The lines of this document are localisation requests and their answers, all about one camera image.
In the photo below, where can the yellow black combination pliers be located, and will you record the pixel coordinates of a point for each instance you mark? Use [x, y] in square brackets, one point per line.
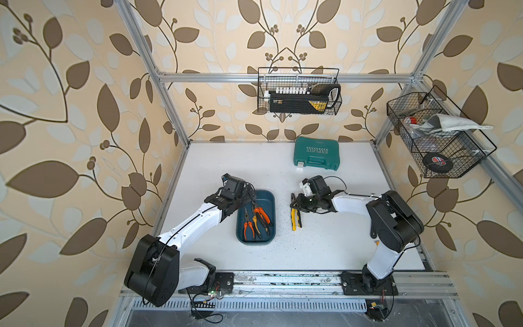
[296, 220]

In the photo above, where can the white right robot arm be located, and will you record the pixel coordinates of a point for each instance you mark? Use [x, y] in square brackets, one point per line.
[392, 222]

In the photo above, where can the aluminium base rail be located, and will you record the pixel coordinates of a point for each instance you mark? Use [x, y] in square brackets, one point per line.
[328, 284]

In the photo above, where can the black yellow tool box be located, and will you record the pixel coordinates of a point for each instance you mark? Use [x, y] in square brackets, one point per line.
[298, 103]

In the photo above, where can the green plastic tool case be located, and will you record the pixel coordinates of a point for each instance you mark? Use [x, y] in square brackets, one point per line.
[317, 153]

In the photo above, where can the grey cloth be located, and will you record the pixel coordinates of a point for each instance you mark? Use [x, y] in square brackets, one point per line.
[443, 123]

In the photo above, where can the black wire basket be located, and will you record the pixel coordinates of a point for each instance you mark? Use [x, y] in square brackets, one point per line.
[466, 148]
[298, 80]

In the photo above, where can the small orange handled pliers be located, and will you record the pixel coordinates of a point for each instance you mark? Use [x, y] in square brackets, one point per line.
[249, 234]

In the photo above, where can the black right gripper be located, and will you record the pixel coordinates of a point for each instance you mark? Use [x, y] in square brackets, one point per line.
[299, 204]

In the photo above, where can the large orange handled pliers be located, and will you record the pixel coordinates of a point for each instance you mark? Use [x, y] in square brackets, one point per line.
[262, 217]

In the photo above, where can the black tape roll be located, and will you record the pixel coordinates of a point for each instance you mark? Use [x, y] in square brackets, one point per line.
[437, 163]

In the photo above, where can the aluminium frame post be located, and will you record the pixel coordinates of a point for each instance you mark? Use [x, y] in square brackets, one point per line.
[414, 81]

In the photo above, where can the black wire basket back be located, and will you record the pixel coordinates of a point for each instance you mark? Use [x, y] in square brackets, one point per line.
[298, 80]

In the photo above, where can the small yellow handled pliers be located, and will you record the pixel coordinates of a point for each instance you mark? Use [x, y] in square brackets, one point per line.
[255, 225]

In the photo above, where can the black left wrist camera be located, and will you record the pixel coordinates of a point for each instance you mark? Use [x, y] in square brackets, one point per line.
[232, 184]

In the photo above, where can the dark teal storage tray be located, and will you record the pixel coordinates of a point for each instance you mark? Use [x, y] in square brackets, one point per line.
[266, 200]

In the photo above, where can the black wire basket right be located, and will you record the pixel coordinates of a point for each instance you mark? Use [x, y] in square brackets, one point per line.
[466, 148]

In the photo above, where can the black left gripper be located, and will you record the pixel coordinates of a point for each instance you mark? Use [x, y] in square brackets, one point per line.
[247, 194]

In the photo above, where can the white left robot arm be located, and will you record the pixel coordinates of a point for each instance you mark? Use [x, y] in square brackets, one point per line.
[156, 271]

